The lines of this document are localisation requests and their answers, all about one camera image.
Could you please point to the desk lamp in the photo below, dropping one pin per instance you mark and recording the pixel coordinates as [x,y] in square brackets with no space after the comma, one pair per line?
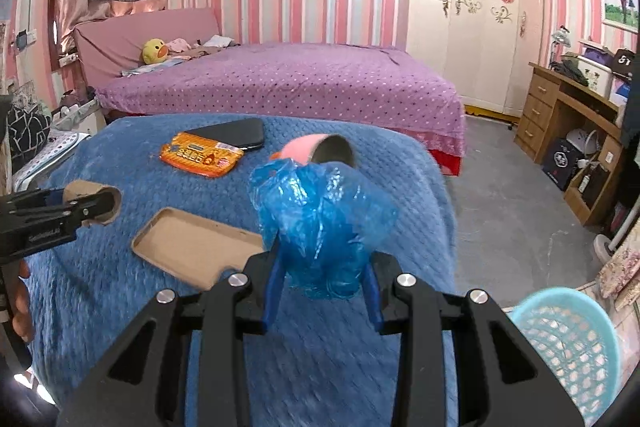
[560,42]

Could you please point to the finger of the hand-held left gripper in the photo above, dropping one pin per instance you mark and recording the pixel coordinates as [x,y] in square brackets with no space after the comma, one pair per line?
[52,195]
[90,207]

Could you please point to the white storage box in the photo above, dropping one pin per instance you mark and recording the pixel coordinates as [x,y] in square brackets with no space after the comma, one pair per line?
[595,74]

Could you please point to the person's left hand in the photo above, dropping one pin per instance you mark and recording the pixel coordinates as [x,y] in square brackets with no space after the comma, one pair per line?
[21,302]

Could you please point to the pink headboard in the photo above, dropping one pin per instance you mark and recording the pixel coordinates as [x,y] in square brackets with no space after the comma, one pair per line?
[115,37]

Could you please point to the black phone case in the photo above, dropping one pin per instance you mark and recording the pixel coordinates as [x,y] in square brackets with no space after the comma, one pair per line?
[235,132]

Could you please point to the black white patterned cloth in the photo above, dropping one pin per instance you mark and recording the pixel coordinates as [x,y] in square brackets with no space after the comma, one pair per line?
[27,137]

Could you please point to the orange snack packet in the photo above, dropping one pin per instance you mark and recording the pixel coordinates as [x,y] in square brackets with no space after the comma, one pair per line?
[200,154]

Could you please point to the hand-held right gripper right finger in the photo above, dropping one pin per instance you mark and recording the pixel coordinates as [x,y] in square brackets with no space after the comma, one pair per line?
[372,292]

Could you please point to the wooden desk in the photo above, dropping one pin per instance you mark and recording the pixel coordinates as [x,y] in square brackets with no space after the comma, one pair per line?
[542,107]

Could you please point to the turquoise plastic basket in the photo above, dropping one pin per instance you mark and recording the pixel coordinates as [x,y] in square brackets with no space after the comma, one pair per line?
[565,342]

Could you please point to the round cardboard tube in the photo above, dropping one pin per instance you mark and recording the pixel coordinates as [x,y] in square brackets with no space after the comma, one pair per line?
[80,189]

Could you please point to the floral cloth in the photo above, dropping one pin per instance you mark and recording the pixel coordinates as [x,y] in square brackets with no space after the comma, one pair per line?
[622,272]

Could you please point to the pink mug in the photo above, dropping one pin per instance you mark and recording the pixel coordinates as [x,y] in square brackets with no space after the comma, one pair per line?
[300,147]

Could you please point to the blue plastic bag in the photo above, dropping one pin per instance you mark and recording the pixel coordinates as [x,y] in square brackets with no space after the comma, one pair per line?
[320,227]

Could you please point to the white power strip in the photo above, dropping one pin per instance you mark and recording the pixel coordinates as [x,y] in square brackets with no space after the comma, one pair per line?
[68,60]

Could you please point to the blue fleece blanket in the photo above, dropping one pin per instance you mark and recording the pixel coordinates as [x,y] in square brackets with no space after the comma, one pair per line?
[210,197]

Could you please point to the wall socket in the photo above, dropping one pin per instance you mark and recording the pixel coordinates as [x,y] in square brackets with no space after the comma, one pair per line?
[25,39]

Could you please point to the purple dotted bed cover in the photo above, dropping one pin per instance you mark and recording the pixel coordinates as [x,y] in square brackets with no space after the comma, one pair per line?
[300,82]

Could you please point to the small wall picture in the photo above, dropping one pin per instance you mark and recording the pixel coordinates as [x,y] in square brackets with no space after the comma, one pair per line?
[622,2]

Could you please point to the cream wardrobe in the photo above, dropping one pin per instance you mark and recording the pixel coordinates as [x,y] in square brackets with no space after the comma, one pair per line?
[475,57]

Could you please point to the pile of clothes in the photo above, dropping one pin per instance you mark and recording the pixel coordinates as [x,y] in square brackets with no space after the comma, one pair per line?
[200,46]

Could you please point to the black printed box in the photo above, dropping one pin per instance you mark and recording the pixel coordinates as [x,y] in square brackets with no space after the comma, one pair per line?
[561,164]

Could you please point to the yellow duck plush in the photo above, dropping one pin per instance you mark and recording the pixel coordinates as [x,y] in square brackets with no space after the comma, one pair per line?
[154,52]

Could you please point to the polka dot cushion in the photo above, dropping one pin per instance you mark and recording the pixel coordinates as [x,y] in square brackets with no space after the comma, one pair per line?
[45,159]

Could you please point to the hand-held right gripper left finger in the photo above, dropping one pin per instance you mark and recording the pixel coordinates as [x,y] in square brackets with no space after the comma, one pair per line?
[274,292]

